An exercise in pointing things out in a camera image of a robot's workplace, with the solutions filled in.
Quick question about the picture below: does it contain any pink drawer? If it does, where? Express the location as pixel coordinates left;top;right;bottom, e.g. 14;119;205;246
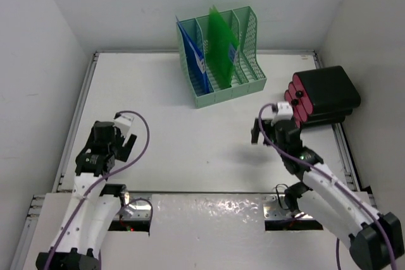
284;73;314;128

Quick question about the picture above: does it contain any black drawer box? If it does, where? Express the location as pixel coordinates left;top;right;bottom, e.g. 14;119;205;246
295;66;361;129

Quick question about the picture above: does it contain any green mesh file organizer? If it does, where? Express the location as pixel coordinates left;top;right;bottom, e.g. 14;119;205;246
176;6;266;108

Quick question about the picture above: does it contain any blue plastic folder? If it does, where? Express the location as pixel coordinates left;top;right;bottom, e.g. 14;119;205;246
177;18;210;96

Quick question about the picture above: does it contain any green plastic folder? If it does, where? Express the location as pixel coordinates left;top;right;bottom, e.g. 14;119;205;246
206;6;239;89

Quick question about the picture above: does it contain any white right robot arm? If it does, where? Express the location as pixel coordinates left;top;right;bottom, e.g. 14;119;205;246
251;118;404;269

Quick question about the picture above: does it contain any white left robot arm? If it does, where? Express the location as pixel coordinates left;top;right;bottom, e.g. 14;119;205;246
35;114;137;269

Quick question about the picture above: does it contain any white front cover board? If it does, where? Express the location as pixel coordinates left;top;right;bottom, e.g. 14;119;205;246
23;192;393;270

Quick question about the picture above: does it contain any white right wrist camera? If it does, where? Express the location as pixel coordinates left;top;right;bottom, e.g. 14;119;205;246
271;101;294;125

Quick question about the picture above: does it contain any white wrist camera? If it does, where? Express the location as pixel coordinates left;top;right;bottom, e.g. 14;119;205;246
271;101;294;125
113;113;134;138

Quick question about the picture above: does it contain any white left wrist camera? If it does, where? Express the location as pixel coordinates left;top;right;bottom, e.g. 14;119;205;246
113;113;134;138

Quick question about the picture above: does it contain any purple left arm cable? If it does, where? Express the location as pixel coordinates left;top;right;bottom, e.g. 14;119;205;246
46;110;151;270

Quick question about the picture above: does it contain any aluminium frame rail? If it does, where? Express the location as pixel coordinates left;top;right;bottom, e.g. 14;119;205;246
9;51;99;270

